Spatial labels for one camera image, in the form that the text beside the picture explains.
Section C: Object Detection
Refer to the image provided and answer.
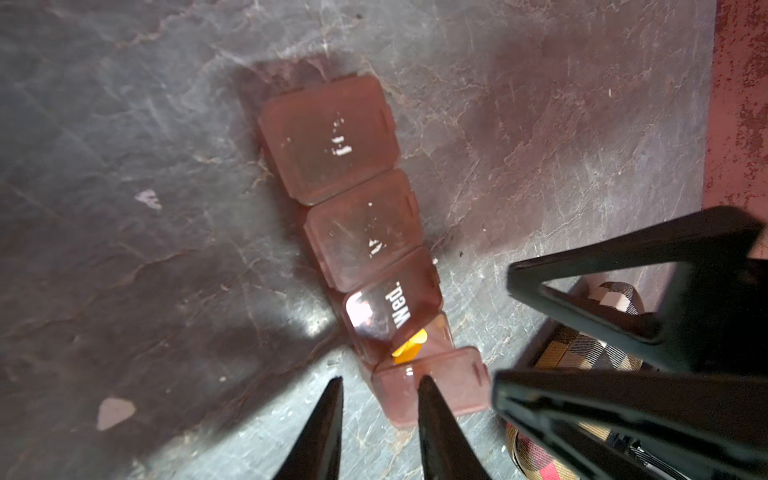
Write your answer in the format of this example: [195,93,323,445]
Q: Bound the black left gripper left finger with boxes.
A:
[274,377,344,480]

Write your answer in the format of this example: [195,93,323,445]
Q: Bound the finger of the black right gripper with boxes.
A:
[492,369,767,479]
[507,206,767,372]

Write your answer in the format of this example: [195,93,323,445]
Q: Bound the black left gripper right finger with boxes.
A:
[418,376,490,480]

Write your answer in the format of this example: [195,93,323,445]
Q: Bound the brown weekly pill organizer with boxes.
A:
[258,75,490,429]

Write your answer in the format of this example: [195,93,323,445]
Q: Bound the yellow pills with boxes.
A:
[391,329,428,365]

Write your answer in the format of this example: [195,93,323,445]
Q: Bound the plaid checkered pouch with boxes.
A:
[503,280,652,480]

